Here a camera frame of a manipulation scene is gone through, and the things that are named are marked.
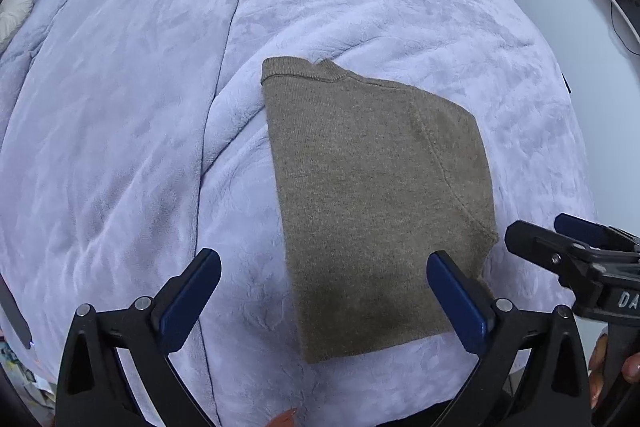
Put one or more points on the person's right hand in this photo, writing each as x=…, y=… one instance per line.
x=630, y=369

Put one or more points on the lavender plush bed blanket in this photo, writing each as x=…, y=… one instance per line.
x=133, y=132

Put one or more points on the person's left hand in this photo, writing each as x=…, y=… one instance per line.
x=285, y=419

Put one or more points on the olive brown knit sweater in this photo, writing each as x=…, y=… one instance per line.
x=372, y=177

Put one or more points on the round white pleated cushion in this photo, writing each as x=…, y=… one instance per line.
x=12, y=16

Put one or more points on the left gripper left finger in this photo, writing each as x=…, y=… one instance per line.
x=93, y=389

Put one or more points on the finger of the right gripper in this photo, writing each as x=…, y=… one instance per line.
x=595, y=235
x=549, y=250

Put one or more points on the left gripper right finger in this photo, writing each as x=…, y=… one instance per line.
x=531, y=369

